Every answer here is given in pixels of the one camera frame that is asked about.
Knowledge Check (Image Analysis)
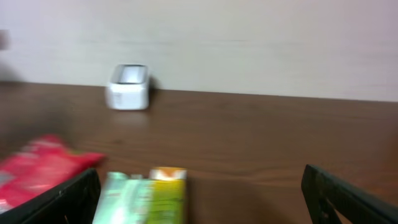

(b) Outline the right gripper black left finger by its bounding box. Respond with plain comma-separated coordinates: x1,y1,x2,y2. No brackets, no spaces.
1,169,101,224

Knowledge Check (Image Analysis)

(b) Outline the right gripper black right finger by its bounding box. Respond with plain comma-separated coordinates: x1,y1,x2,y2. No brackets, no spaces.
301,164,397,224

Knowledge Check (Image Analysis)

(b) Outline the white barcode scanner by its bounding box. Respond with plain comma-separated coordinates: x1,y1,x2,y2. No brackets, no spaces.
105,64,150,110

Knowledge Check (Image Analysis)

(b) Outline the green yellow juice carton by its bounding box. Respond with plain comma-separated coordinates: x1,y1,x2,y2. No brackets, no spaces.
146,167,187,224

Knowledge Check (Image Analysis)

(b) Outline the red chips bag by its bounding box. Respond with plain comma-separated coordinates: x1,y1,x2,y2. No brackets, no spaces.
1,134,105,213

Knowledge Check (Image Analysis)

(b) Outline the light blue snack packet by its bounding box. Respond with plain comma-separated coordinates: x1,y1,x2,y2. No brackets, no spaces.
93,172,153,224

